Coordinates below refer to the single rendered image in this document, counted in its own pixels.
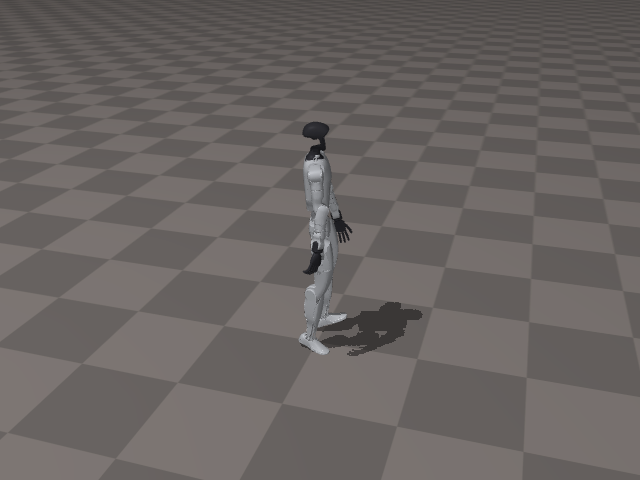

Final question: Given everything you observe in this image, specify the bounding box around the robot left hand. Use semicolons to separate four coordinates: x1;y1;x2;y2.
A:
330;210;352;243

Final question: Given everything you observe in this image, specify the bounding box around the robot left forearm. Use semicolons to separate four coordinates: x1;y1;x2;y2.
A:
329;190;340;219

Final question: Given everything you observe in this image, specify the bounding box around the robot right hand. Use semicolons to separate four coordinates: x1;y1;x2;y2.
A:
302;241;323;275

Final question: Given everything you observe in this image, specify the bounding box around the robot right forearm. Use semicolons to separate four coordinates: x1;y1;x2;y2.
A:
312;206;329;250

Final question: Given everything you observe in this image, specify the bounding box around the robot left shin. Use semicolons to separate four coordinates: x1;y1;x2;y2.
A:
321;276;333;319

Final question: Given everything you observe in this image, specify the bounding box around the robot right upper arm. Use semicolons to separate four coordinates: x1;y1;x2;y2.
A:
307;165;329;215

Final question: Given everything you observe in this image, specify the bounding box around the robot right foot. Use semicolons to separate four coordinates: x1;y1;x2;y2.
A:
299;332;329;355

